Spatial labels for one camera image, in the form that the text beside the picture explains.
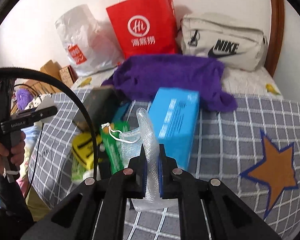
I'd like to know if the person's left hand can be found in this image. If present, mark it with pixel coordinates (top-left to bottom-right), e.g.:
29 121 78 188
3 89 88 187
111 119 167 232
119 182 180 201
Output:
0 132 26 175

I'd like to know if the blue tissue box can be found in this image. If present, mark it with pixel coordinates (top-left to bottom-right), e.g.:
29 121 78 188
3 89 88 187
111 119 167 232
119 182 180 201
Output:
148 87 200 170

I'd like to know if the black cable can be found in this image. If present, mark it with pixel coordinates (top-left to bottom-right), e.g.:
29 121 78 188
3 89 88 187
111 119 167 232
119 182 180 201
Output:
0 67 99 181

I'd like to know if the red paper shopping bag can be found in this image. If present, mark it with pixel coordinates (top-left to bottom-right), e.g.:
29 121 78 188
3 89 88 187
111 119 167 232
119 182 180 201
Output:
106 0 179 59

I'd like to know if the purple fluffy towel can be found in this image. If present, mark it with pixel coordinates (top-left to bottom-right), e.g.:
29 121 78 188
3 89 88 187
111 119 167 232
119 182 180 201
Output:
102 54 237 112

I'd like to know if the green tissue pack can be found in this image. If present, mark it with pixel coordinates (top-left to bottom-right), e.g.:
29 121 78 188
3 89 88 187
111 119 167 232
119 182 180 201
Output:
100 121 130 174

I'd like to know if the white printed bed sheet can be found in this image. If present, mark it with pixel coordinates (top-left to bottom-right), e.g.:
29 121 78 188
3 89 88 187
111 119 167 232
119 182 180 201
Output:
71 66 283 99

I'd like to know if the grey checked blanket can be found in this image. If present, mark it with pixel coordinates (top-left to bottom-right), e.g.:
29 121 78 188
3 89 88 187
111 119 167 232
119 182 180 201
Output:
29 93 300 238

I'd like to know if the beige Nike waist bag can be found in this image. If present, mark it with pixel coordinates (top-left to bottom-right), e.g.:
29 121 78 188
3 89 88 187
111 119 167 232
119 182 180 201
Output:
180 12 268 72

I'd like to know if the purple plush toy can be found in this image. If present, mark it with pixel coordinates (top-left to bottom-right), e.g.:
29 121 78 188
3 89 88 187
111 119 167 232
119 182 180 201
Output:
15 88 33 111

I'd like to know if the person's left forearm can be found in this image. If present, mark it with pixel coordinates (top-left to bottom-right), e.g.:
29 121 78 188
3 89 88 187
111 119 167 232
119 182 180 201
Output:
0 175 34 239

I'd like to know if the white Miniso plastic bag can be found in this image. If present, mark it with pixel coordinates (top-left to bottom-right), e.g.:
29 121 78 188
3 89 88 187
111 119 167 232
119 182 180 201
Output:
55 4 123 76

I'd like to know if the wooden furniture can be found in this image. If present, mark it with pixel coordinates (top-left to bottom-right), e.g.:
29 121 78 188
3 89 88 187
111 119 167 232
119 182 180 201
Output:
17 60 78 96

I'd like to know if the clear mesh drawstring pouch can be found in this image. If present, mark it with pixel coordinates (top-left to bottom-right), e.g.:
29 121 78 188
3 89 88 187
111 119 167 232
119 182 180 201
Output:
100 107 176 212

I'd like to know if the yellow Adidas pouch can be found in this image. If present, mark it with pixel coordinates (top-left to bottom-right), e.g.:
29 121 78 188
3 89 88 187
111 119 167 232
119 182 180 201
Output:
71 132 94 170

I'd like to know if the brown wooden bed frame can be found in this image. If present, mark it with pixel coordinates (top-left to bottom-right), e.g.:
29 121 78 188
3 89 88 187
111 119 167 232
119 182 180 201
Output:
264 0 285 77

